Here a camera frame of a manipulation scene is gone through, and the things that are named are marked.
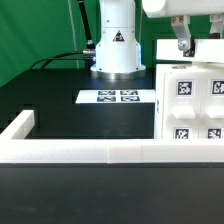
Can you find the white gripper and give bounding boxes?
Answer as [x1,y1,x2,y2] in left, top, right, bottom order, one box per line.
[142,0,224,53]

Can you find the white cabinet body box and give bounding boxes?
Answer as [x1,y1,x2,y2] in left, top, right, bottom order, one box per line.
[154,63,224,140]

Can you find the white cabinet door panel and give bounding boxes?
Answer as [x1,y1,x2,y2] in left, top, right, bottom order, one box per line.
[199,72,224,139]

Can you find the white cabinet top block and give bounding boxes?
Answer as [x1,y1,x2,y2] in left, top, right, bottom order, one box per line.
[156,39,224,63]

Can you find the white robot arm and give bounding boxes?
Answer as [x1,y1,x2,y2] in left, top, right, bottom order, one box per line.
[91,0,224,80]

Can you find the white base tag plate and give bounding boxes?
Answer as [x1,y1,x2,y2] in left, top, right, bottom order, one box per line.
[75,89,155,104]

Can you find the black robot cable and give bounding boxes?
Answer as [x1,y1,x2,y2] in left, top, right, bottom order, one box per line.
[29,0,98,70]

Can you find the thin white cable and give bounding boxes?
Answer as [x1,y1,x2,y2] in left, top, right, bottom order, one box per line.
[67,0,80,70]

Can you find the white U-shaped obstacle wall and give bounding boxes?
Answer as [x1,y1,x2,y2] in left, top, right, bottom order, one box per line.
[0,110,224,164]

